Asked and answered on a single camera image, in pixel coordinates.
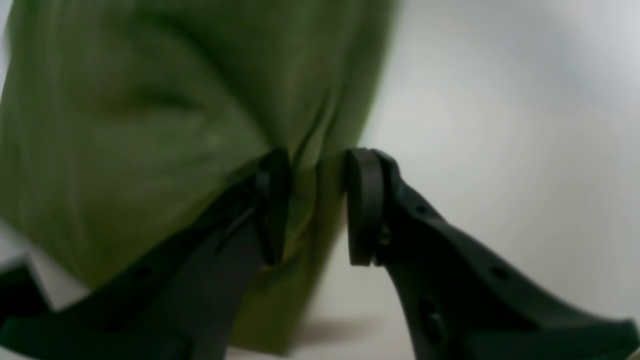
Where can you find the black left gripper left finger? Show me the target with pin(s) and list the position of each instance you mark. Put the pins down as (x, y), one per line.
(180, 300)

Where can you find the olive green t-shirt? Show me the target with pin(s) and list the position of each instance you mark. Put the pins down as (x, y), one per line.
(121, 120)

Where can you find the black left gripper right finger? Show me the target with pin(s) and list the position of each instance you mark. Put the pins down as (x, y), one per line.
(460, 300)

